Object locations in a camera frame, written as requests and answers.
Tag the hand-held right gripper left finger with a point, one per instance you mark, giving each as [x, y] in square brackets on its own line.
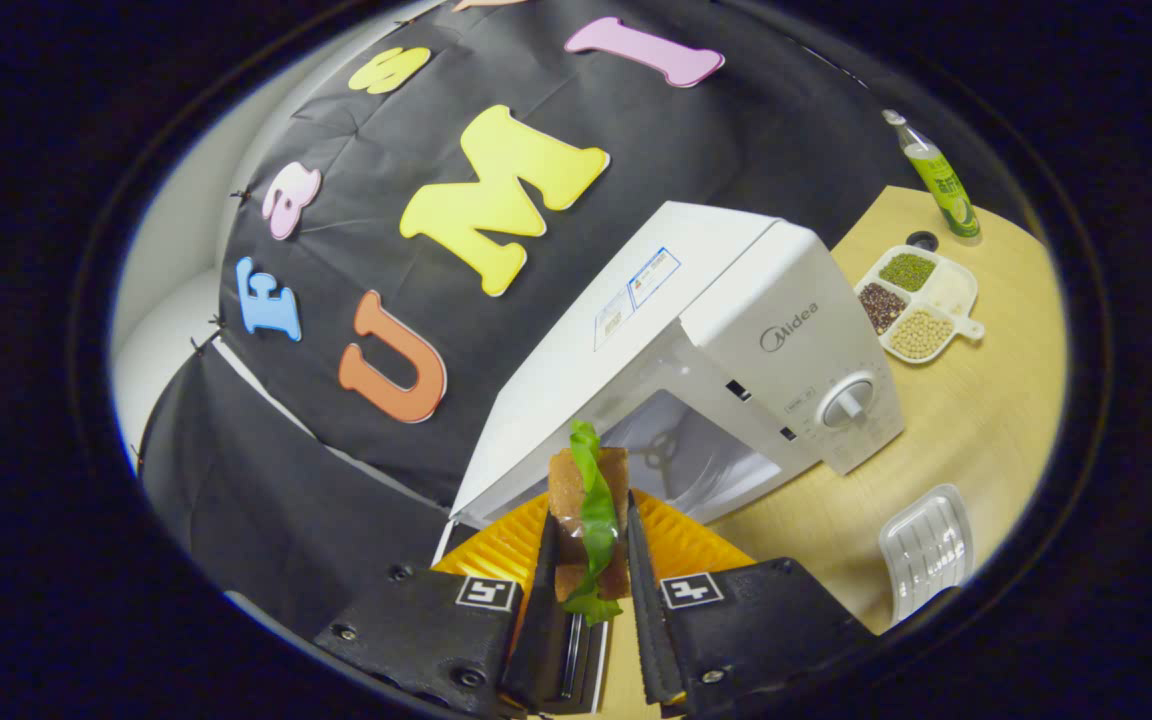
[536, 640]

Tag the white divided bean dish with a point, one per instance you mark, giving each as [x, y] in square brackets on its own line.
[921, 332]

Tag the green label drink bottle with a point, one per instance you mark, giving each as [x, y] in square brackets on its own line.
[941, 185]

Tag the bread and lettuce sandwich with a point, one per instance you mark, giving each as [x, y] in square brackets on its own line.
[591, 500]

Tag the black round table grommet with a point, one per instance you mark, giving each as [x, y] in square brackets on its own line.
[922, 240]

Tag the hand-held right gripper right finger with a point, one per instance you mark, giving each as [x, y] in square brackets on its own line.
[651, 640]

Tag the small white ribbed tray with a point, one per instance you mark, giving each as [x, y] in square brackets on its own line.
[926, 550]

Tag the black backdrop cloth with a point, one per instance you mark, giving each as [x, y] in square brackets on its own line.
[536, 330]

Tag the white microwave oven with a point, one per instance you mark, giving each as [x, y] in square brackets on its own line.
[736, 300]

